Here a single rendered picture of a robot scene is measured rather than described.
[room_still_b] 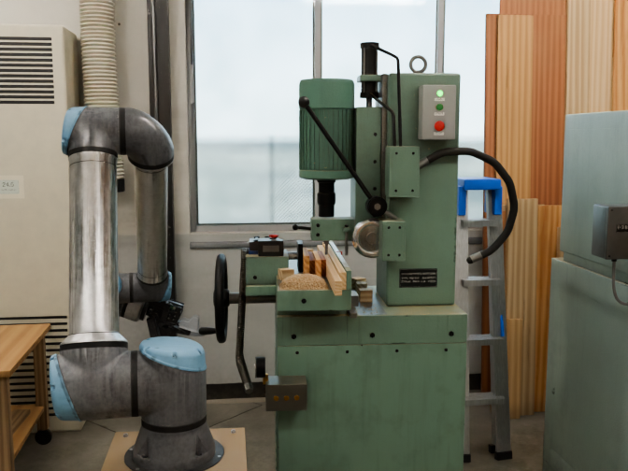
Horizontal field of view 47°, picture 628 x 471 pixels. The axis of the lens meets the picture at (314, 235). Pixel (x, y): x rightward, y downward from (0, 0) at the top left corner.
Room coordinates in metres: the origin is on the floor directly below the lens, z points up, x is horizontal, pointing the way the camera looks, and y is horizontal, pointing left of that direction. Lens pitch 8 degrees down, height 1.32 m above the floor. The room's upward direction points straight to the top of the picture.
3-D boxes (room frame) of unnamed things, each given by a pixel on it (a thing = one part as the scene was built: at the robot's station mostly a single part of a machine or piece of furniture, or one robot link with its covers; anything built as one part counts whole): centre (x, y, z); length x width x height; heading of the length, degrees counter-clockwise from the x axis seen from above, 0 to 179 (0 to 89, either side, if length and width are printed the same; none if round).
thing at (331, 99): (2.32, -0.04, 1.35); 0.18 x 0.18 x 0.31
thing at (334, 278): (2.26, -0.04, 0.92); 0.67 x 0.02 x 0.04; 4
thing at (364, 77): (2.33, -0.18, 1.54); 0.08 x 0.08 x 0.17; 4
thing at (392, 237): (2.18, -0.24, 1.02); 0.09 x 0.07 x 0.12; 4
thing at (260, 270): (2.29, 0.15, 0.92); 0.15 x 0.13 x 0.09; 4
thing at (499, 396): (2.97, -0.68, 0.58); 0.27 x 0.25 x 1.16; 8
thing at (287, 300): (2.30, 0.07, 0.87); 0.61 x 0.30 x 0.06; 4
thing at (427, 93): (2.20, -0.37, 1.40); 0.10 x 0.06 x 0.16; 94
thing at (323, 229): (2.32, -0.06, 1.03); 0.14 x 0.07 x 0.09; 94
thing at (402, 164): (2.18, -0.26, 1.23); 0.09 x 0.08 x 0.15; 94
